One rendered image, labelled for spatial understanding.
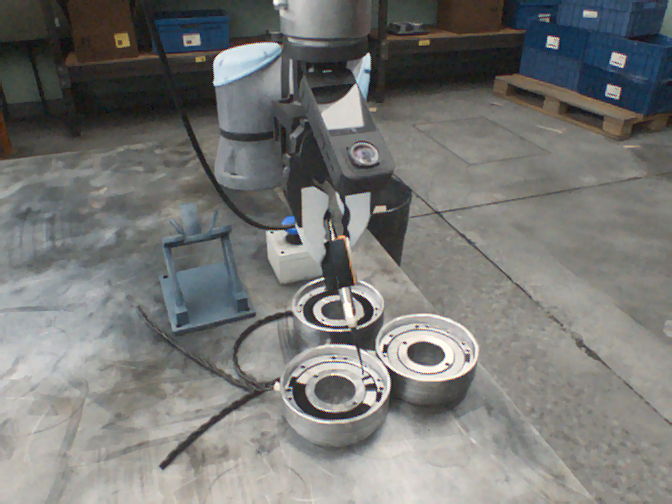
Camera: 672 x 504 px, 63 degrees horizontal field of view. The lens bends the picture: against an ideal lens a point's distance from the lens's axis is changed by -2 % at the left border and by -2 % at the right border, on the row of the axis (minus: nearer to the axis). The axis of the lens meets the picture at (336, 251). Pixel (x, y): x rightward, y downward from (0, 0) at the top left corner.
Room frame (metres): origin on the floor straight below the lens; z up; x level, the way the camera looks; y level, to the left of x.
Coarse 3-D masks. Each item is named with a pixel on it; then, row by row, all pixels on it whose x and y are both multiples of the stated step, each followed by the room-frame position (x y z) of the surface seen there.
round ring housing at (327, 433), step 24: (312, 360) 0.43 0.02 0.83; (336, 360) 0.43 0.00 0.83; (288, 384) 0.40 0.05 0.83; (312, 384) 0.40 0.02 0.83; (336, 384) 0.41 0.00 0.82; (360, 384) 0.40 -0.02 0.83; (384, 384) 0.40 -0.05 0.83; (288, 408) 0.36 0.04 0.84; (336, 408) 0.37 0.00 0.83; (384, 408) 0.36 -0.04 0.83; (312, 432) 0.34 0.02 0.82; (336, 432) 0.34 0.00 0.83; (360, 432) 0.34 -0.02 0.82
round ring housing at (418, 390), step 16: (400, 320) 0.48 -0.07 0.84; (416, 320) 0.49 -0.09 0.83; (432, 320) 0.49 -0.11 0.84; (448, 320) 0.48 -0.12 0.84; (384, 336) 0.47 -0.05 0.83; (416, 336) 0.47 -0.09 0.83; (448, 336) 0.47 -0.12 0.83; (464, 336) 0.46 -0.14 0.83; (400, 352) 0.44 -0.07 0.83; (416, 352) 0.46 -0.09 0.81; (432, 352) 0.46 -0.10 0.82; (448, 352) 0.44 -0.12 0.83; (464, 352) 0.44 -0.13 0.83; (416, 368) 0.42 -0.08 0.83; (432, 368) 0.42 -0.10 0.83; (448, 368) 0.42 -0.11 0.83; (464, 368) 0.42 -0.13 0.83; (400, 384) 0.40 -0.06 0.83; (416, 384) 0.39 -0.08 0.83; (432, 384) 0.39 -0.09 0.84; (448, 384) 0.39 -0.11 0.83; (464, 384) 0.40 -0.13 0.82; (416, 400) 0.40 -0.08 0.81; (432, 400) 0.40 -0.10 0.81; (448, 400) 0.40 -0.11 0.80
